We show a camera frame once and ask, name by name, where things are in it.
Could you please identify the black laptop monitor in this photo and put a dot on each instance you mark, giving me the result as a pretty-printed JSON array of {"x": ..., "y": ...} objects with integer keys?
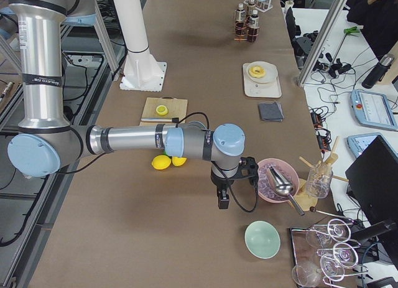
[{"x": 373, "y": 182}]

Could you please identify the copper wire bottle rack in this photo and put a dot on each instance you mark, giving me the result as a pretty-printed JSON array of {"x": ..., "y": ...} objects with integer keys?
[{"x": 245, "y": 33}]

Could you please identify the glazed donut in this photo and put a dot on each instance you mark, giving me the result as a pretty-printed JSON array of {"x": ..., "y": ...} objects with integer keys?
[{"x": 256, "y": 71}]

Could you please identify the black thermos bottle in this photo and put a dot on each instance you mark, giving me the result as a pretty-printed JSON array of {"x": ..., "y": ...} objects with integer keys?
[{"x": 378, "y": 71}]

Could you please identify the wooden cutting board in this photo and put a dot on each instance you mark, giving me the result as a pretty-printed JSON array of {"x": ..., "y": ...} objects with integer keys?
[{"x": 177, "y": 108}]

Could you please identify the steel muddler black tip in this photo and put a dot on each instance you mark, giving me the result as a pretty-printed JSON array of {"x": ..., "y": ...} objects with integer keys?
[{"x": 160, "y": 120}]

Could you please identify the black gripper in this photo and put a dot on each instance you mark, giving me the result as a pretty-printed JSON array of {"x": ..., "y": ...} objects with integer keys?
[{"x": 219, "y": 181}]

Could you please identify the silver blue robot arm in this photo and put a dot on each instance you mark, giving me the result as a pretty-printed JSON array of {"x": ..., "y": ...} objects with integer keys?
[{"x": 47, "y": 141}]

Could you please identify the clear glass jar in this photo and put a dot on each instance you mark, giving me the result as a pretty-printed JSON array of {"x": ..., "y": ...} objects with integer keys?
[{"x": 319, "y": 180}]

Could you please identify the white round plate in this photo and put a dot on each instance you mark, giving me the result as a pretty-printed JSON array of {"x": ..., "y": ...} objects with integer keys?
[{"x": 271, "y": 72}]

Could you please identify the pink ice bowl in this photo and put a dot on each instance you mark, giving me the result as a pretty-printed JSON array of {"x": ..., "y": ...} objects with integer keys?
[{"x": 264, "y": 185}]

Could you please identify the grey folded cloth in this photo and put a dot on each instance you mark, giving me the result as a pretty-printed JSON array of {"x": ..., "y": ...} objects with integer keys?
[{"x": 271, "y": 111}]

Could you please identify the steel ice scoop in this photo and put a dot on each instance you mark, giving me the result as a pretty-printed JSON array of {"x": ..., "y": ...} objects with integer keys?
[{"x": 283, "y": 187}]

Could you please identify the wooden mug tree stand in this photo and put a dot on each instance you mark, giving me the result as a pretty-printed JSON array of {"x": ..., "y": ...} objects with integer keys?
[{"x": 332, "y": 158}]

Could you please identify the cream rectangular tray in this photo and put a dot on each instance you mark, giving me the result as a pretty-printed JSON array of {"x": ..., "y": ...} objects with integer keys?
[{"x": 267, "y": 86}]

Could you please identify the mint green bowl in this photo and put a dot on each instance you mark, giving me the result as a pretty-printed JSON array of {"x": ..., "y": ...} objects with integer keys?
[{"x": 262, "y": 239}]

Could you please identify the blue teach pendant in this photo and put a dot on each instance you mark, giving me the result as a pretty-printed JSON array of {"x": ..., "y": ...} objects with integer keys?
[{"x": 372, "y": 109}]

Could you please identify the glass rack tray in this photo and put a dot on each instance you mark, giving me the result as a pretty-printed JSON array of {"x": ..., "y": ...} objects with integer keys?
[{"x": 325, "y": 254}]

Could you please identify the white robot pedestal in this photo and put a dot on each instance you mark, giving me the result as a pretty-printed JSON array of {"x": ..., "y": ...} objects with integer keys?
[{"x": 141, "y": 70}]

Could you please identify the half lemon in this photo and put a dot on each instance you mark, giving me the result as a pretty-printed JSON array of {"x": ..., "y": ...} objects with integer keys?
[{"x": 161, "y": 110}]

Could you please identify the aluminium frame post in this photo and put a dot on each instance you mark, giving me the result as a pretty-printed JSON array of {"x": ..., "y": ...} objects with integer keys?
[{"x": 327, "y": 26}]

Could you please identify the whole yellow lemon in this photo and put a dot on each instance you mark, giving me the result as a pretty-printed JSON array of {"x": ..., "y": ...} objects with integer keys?
[{"x": 161, "y": 162}]

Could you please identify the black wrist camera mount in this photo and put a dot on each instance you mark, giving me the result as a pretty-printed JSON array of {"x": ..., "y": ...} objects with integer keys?
[{"x": 247, "y": 169}]

